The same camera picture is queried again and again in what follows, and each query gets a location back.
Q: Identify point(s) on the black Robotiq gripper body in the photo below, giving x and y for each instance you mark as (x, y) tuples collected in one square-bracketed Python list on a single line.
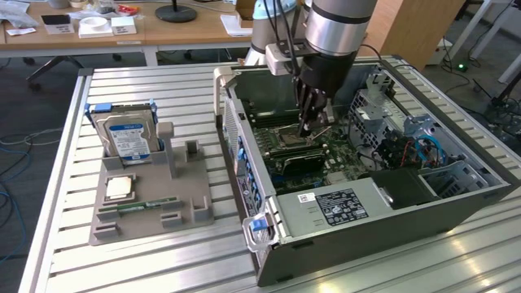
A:
[(326, 73)]

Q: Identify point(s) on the black low-profile graphics card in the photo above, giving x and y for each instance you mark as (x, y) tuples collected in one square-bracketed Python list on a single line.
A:
[(306, 164)]

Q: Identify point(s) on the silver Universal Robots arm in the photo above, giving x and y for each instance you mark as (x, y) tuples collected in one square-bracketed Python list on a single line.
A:
[(334, 27)]

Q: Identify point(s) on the metal socket cover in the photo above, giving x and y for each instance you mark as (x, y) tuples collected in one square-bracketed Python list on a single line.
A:
[(326, 131)]

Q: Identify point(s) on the CPU socket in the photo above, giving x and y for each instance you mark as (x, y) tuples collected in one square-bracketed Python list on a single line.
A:
[(290, 138)]

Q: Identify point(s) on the silver perforated drive cage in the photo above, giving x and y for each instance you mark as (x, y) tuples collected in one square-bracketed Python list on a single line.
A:
[(375, 119)]

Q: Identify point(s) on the green motherboard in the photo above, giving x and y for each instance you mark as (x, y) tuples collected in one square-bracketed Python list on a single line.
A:
[(346, 160)]

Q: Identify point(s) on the blue expansion slot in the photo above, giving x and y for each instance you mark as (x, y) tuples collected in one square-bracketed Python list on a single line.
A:
[(279, 177)]

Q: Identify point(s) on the silver chipset heatsink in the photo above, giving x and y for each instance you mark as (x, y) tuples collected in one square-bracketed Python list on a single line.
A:
[(338, 177)]

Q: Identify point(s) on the wooden cabinet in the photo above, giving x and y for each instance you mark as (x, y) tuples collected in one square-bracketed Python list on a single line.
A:
[(415, 30)]

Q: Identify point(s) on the stack of white papers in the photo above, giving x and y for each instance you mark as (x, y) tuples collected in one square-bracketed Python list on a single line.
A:
[(237, 27)]

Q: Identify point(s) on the brown cardboard box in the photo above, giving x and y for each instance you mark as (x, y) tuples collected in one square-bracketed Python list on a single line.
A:
[(246, 9)]

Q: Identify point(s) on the white floor box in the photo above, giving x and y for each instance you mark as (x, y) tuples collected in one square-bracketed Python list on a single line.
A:
[(444, 52)]

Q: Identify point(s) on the grey power supply unit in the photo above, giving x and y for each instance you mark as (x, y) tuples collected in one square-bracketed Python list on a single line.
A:
[(338, 204)]

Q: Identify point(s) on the device with green light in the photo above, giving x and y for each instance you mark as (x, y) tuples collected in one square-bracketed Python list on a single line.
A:
[(462, 66)]

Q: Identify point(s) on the blue case latch tab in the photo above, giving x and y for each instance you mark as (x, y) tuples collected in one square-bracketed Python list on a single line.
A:
[(259, 226)]

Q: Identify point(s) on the silver disk bay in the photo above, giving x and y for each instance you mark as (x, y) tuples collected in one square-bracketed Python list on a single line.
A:
[(456, 180)]

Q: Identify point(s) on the black round lamp base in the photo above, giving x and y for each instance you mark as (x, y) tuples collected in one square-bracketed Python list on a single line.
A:
[(175, 15)]

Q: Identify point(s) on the open grey PC case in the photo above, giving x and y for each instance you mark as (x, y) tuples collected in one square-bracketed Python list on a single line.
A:
[(367, 232)]

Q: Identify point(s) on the grey plastic parts rack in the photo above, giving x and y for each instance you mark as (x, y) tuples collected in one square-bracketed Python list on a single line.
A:
[(163, 186)]

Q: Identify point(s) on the black tripod stand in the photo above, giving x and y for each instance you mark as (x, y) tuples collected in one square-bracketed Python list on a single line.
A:
[(503, 100)]

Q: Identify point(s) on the hard disk with blue caddy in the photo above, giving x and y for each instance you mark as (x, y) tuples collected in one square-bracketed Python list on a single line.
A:
[(126, 137)]

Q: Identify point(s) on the plain white box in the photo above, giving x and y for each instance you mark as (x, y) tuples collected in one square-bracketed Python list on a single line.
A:
[(123, 26)]

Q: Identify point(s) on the silver CPU chip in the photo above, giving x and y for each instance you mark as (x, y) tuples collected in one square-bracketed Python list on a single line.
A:
[(118, 187)]

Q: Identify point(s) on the green RAM stick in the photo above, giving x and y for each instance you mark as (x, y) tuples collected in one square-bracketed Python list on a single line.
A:
[(134, 206)]

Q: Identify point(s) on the small red item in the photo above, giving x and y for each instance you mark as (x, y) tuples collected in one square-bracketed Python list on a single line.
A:
[(127, 10)]

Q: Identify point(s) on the dark bagged object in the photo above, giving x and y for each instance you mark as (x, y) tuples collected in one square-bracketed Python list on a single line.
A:
[(106, 9)]

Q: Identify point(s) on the white box with tape roll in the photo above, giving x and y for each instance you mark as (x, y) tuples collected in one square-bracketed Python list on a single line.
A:
[(95, 29)]

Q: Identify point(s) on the black office chair base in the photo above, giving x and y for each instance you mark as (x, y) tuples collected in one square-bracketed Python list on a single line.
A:
[(53, 65)]

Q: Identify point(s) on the white box with black top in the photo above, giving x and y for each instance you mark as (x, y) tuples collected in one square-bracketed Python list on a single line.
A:
[(58, 24)]

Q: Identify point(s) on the grey cup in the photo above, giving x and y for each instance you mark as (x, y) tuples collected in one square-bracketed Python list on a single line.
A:
[(59, 3)]

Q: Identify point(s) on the red and white card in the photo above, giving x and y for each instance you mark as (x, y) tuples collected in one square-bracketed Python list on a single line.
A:
[(21, 31)]

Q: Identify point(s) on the clear plastic bag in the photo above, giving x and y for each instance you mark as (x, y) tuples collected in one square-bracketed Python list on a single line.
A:
[(17, 13)]

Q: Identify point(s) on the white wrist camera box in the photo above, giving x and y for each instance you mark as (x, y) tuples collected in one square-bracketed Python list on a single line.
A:
[(279, 61)]

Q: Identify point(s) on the silver hinged bracket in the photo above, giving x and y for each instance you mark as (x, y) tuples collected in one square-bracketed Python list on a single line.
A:
[(422, 125)]

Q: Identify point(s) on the white table frame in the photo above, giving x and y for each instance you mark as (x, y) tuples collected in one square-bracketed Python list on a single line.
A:
[(514, 69)]

